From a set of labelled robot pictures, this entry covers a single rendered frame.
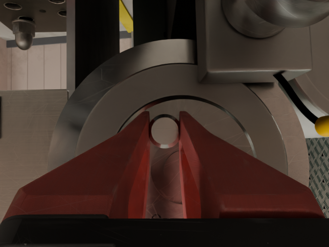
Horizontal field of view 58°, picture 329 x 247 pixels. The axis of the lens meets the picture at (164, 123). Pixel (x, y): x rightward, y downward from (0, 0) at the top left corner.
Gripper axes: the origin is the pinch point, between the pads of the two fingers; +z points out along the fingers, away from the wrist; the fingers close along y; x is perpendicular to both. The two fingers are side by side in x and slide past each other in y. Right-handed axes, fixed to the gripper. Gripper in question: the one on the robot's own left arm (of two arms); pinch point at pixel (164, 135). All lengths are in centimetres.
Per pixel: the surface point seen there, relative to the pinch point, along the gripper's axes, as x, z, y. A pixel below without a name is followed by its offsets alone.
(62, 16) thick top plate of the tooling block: 6.3, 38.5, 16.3
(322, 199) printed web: 19.0, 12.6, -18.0
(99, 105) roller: 0.9, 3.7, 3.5
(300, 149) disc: 3.5, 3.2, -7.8
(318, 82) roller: 0.7, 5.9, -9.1
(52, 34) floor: 103, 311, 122
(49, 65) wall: 135, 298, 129
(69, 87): 0.8, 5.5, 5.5
